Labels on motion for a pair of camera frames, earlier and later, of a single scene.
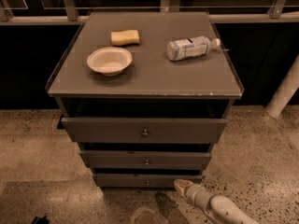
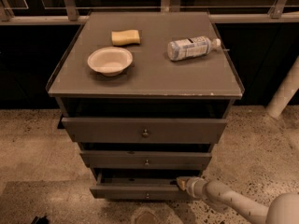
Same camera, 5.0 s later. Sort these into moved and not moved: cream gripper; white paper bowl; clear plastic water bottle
Moved: cream gripper
Not moved: white paper bowl; clear plastic water bottle
